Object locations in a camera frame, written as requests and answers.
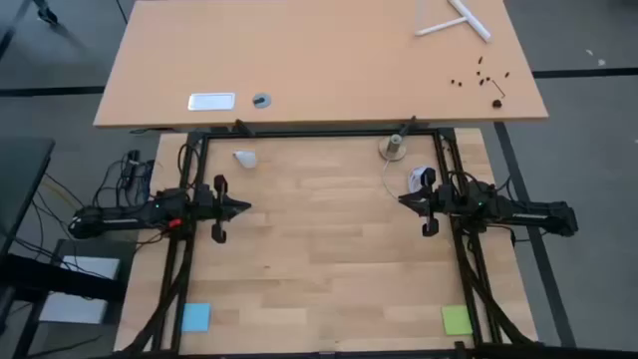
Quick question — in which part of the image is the yellow floor cable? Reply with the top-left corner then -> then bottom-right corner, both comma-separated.
40,178 -> 72,206

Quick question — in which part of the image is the black chair caster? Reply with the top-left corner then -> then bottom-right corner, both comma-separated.
32,0 -> 60,26

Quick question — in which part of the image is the black clamp lever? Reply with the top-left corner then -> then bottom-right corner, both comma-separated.
233,118 -> 257,138
398,115 -> 418,138

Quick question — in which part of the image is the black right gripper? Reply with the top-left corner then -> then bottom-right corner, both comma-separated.
398,168 -> 454,238

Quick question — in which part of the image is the white lamp cable with switch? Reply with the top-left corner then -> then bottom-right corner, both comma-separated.
381,158 -> 438,200

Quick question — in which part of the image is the brass lamp socket base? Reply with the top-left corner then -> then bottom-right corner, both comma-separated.
378,132 -> 408,163

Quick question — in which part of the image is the green sticky note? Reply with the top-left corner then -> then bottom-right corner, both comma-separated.
441,304 -> 475,337

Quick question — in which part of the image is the blue sticky note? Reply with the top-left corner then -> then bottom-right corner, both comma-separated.
180,302 -> 212,334

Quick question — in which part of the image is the white box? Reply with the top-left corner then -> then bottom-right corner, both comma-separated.
38,254 -> 122,325

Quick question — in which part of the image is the dark grey side desk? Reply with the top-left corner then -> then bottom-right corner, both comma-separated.
0,137 -> 56,255

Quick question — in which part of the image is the power strip with plugs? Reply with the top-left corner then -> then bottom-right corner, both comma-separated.
119,148 -> 156,200

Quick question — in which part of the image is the black aluminium table frame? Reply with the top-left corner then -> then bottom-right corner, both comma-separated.
94,127 -> 638,359

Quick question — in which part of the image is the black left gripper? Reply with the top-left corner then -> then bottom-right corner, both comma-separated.
191,174 -> 252,245

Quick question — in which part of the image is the black desk leg frame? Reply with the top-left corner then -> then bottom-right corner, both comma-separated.
0,251 -> 129,359

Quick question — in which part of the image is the beige wooden desk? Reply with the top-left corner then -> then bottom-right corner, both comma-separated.
93,0 -> 549,130

